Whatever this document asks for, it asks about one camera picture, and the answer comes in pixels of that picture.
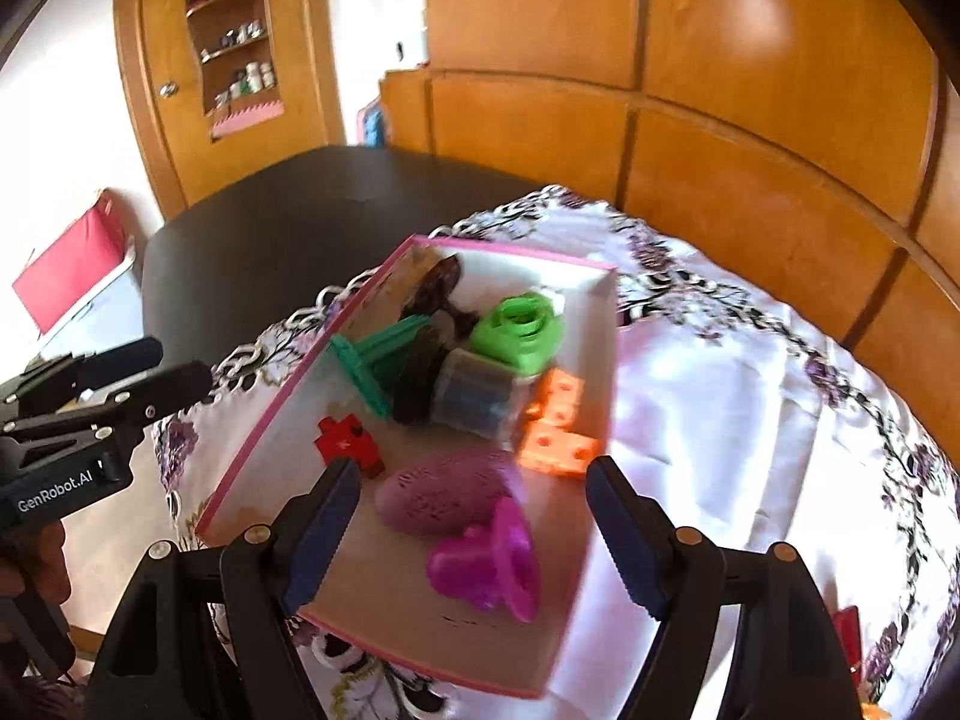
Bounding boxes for yellow carved oval soap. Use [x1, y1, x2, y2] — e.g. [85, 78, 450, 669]
[374, 447, 526, 536]

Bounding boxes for black clear cylindrical jar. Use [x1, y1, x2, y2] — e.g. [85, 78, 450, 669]
[391, 330, 534, 445]

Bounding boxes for person's left hand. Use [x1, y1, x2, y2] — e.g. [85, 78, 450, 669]
[0, 522, 71, 606]

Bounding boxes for red board on floor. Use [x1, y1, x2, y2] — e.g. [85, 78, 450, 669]
[13, 188, 128, 335]

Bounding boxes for red cross block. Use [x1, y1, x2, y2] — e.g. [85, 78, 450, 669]
[314, 413, 386, 479]

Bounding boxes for red lighter tube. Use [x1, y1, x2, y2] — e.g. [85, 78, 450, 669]
[832, 605, 862, 686]

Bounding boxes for orange perforated L block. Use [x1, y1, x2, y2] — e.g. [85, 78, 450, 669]
[516, 367, 601, 479]

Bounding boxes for magenta spool toy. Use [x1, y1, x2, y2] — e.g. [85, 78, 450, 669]
[427, 497, 540, 622]

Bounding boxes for teal green spool toy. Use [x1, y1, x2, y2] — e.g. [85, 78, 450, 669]
[329, 316, 431, 419]

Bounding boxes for pink white shallow box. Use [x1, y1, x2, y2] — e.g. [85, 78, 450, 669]
[197, 238, 617, 699]

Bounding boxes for brown hair claw clip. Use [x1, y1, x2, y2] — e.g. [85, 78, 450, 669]
[400, 255, 480, 340]

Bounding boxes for lime green round toy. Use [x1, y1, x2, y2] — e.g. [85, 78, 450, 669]
[467, 293, 565, 376]

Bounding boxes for silver door knob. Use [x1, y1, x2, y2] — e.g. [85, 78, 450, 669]
[158, 82, 179, 99]

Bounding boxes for pink blue item by cabinet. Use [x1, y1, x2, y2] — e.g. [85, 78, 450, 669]
[356, 98, 387, 148]

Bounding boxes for wooden cabinet door with shelves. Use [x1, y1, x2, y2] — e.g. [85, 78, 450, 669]
[114, 0, 345, 220]

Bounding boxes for wooden wall cabinets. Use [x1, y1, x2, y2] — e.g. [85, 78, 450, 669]
[381, 0, 958, 452]

